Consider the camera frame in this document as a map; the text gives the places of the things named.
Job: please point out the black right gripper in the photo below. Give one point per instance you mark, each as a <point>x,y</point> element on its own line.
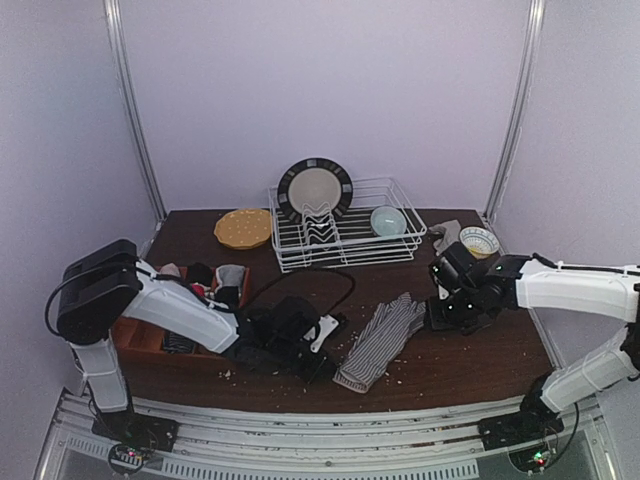
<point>441,320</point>

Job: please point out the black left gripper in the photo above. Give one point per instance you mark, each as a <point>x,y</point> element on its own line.
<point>310,364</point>

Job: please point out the grey striped boxer underwear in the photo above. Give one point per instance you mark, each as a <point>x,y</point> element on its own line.
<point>384,337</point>

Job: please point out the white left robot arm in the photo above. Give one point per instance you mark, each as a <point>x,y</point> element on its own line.
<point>113,282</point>

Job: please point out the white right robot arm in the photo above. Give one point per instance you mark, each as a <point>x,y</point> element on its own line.
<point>584,292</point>

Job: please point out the black rolled underwear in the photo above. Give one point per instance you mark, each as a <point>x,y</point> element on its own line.
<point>201,274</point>

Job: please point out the navy striped rolled underwear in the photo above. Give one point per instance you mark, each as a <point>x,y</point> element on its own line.
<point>177,344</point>

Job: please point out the yellow patterned white bowl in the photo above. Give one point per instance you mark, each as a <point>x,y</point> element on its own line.
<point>480,242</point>

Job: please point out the grey beige sock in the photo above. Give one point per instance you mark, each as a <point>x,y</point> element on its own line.
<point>445,234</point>

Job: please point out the grey rolled sock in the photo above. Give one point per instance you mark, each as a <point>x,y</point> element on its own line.
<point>229,275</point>

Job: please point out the light blue bowl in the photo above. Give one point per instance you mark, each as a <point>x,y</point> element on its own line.
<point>387,221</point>

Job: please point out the yellow dotted plate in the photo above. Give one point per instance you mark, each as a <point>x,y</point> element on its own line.
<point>244,229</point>

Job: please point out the beige rolled sock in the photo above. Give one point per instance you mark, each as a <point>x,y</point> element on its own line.
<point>171,270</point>

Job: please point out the brown wooden organizer box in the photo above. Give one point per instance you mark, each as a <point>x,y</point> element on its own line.
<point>170,303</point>

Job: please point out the black rimmed grey plate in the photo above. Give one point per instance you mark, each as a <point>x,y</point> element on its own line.
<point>314,184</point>

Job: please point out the white wire dish rack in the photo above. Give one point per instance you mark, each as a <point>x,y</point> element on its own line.
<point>327,240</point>

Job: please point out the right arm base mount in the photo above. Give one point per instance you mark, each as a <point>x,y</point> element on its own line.
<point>533,430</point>

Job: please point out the aluminium front rail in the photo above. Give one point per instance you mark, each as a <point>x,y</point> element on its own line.
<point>440,443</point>

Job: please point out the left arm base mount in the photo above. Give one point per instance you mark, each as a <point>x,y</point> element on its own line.
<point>137,437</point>

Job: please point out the right aluminium frame post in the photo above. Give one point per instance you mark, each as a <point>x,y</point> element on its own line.
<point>532,38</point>

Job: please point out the aluminium frame post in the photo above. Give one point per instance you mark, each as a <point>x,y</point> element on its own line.
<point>117,41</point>
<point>532,38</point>

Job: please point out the left aluminium frame post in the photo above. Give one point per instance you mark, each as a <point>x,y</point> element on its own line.
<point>117,41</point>

